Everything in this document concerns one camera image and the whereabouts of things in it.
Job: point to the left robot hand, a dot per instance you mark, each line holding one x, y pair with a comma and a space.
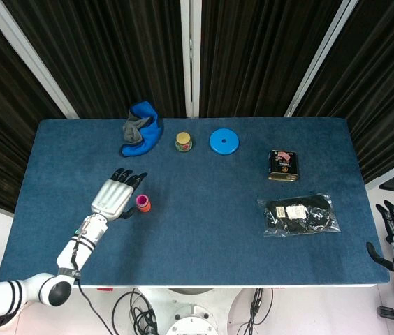
111, 197

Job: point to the pink plastic cup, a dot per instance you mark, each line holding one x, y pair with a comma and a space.
142, 199

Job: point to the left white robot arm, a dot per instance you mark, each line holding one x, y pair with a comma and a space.
81, 244

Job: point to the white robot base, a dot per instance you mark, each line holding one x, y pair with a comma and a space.
190, 314

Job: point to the orange plastic cup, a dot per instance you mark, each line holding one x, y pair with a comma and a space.
145, 208

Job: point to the blue and grey cloth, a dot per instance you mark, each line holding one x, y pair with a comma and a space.
148, 136

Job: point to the glass jar with gold lid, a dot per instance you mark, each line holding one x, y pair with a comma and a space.
184, 142

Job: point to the blue table cover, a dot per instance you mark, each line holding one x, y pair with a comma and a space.
218, 237

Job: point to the clear bag with black contents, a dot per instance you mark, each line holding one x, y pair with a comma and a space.
298, 216

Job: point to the blue plastic disc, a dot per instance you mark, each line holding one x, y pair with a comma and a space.
230, 143

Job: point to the black and gold tin can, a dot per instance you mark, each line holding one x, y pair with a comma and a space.
284, 165

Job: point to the white frame post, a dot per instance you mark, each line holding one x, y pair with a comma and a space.
319, 52
190, 52
26, 52

